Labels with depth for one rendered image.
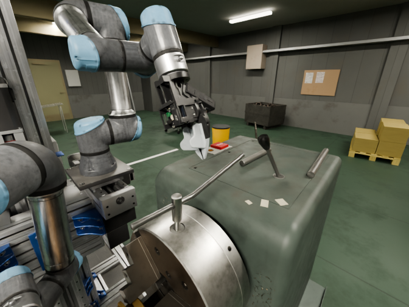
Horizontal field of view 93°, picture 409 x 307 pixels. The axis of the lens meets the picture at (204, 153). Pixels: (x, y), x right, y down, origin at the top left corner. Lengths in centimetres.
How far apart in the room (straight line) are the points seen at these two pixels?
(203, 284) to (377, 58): 670
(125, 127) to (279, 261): 75
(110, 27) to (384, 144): 487
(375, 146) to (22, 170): 507
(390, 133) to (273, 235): 467
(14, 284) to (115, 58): 57
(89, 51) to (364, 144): 492
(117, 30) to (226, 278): 88
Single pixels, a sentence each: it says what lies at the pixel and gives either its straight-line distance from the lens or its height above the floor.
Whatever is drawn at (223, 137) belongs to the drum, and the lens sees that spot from 401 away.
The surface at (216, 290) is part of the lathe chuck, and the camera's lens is 45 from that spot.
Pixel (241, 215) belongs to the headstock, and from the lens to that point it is 50.
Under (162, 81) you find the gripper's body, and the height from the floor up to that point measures 154.
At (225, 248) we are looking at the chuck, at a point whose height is 120.
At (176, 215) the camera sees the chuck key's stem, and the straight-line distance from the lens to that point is 43.
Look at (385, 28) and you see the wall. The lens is 692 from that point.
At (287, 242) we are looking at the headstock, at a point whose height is 123.
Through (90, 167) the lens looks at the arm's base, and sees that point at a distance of 95.
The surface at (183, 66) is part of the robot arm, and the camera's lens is 49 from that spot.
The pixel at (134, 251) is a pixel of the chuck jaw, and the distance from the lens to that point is 52.
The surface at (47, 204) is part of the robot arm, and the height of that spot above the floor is 125.
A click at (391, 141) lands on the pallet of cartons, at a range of 509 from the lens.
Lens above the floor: 155
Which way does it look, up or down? 21 degrees down
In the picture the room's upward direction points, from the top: straight up
